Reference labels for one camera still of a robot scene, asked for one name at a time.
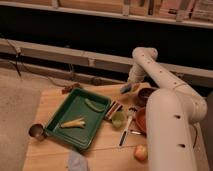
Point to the brown toy on table edge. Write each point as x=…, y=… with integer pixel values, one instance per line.
x=68, y=89

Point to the green pea pod toy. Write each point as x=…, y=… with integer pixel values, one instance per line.
x=92, y=106

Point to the striped wooden block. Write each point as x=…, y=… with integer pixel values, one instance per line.
x=115, y=106

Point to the metal fork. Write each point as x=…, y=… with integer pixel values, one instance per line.
x=135, y=132

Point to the orange bowl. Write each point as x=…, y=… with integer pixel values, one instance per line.
x=140, y=119

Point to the green plastic tray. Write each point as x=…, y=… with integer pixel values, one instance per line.
x=74, y=107

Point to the red yellow apple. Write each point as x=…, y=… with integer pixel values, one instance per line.
x=141, y=153

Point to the blue sponge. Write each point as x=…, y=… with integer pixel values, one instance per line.
x=126, y=88

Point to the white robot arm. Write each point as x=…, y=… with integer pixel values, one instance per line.
x=170, y=110

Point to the small green cup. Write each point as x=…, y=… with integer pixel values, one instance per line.
x=118, y=119

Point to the tan wooden gripper body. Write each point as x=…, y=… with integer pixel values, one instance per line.
x=135, y=87

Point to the grey cloth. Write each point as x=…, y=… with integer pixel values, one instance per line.
x=76, y=162

